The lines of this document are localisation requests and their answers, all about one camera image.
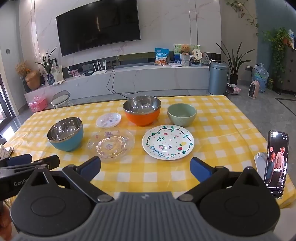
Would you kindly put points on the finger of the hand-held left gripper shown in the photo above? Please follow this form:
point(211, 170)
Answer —
point(52, 161)
point(20, 160)

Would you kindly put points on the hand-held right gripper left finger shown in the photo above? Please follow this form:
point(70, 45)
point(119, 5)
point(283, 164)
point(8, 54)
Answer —
point(89, 168)

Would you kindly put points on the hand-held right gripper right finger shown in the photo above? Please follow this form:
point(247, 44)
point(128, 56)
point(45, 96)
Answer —
point(200, 170)

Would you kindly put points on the blue steel bowl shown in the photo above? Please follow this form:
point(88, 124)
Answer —
point(67, 143)

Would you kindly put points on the clear glass plate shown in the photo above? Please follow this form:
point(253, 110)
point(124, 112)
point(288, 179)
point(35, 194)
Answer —
point(111, 146)

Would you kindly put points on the white painted fruit plate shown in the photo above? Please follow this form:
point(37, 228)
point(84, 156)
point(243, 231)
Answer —
point(168, 141)

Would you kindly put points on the small white floral plate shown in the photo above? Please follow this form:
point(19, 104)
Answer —
point(108, 120)

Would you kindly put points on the green ceramic bowl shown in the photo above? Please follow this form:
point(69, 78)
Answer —
point(181, 120)

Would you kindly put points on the orange steel bowl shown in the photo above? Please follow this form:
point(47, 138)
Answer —
point(142, 118)

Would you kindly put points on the white cardboard box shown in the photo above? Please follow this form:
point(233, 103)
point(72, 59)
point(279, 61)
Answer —
point(3, 151)

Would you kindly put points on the yellow checked tablecloth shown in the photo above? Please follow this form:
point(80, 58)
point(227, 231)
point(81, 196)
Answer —
point(219, 129)

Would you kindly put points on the pink storage box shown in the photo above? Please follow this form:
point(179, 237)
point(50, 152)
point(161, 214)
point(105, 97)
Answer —
point(38, 104)

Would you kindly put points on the white phone stand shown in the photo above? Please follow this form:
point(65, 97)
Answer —
point(260, 160)

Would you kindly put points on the grey stool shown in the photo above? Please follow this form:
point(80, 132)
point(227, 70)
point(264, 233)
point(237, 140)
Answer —
point(60, 98)

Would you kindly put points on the black smartphone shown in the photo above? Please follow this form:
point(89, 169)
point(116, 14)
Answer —
point(276, 162)

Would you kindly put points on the white papers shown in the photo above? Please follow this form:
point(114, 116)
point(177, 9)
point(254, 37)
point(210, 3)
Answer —
point(57, 82)

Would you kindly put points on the brown round vase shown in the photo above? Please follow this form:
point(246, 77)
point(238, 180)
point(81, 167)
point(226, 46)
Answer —
point(32, 81)

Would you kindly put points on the blue vase with green plant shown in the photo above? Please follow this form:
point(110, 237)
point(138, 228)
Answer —
point(50, 80)

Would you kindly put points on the pink patterned bag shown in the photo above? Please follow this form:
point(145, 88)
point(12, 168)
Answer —
point(233, 89)

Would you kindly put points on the white portrait poster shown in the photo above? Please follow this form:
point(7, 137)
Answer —
point(56, 71)

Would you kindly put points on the pink picture card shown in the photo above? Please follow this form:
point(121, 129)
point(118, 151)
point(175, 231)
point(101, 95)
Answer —
point(74, 73)

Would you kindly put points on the grey blue trash can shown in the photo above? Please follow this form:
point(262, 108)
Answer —
point(218, 81)

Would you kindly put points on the dried yellow flowers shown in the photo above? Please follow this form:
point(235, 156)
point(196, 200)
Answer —
point(22, 68)

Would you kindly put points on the white router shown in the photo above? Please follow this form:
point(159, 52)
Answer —
point(99, 72)

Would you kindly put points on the white space heater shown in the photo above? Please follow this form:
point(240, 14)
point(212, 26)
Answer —
point(254, 90)

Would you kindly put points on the potted snake plant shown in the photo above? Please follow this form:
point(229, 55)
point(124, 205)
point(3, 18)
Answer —
point(234, 78)

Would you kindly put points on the person's grey trouser leg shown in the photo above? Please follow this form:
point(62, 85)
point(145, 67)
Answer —
point(288, 215)

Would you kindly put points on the white television cabinet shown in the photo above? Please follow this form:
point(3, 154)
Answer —
point(150, 78)

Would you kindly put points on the blue plastic bag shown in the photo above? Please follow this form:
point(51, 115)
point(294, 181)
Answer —
point(260, 76)

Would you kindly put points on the round paper fan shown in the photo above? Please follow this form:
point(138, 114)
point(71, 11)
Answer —
point(196, 52)

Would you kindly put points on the blue snack bag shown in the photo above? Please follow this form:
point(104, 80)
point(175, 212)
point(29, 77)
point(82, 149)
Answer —
point(161, 56)

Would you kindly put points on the teddy bear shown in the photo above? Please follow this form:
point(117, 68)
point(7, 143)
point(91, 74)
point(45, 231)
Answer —
point(185, 49)

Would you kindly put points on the green picture board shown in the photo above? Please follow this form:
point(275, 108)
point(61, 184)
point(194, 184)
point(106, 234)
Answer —
point(177, 47)

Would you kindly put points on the grey dresser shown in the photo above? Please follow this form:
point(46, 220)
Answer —
point(290, 69)

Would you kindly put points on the black television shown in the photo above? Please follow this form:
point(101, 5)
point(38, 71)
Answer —
point(97, 25)

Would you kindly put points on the bushy green potted plant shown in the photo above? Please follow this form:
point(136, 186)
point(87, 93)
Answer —
point(278, 37)

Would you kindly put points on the trailing vine plant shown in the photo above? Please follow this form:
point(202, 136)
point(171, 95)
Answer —
point(238, 4)

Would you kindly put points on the black sliding door frame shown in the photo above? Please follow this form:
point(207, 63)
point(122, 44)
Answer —
point(9, 104)

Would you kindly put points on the wall socket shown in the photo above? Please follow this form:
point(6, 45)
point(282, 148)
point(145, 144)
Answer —
point(248, 68)

